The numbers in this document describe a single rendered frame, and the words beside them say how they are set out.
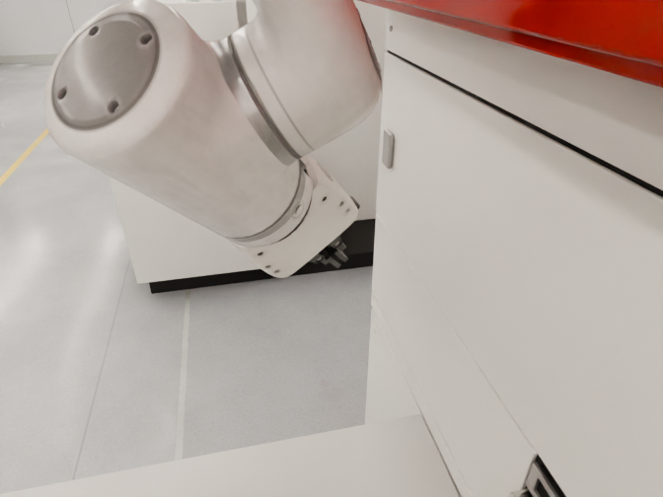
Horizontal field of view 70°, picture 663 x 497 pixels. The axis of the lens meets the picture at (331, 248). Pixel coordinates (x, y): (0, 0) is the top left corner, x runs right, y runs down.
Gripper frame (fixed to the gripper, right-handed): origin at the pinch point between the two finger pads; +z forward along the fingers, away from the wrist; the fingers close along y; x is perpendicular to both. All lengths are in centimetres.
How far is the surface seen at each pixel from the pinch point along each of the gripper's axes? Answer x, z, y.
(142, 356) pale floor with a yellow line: -61, 102, 89
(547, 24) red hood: 11.3, -28.4, -14.9
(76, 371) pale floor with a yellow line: -68, 90, 107
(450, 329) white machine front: 14.4, -1.2, -4.2
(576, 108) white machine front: 12.5, -21.3, -16.6
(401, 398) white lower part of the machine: 14.8, 17.1, 6.3
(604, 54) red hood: 14.2, -29.4, -14.5
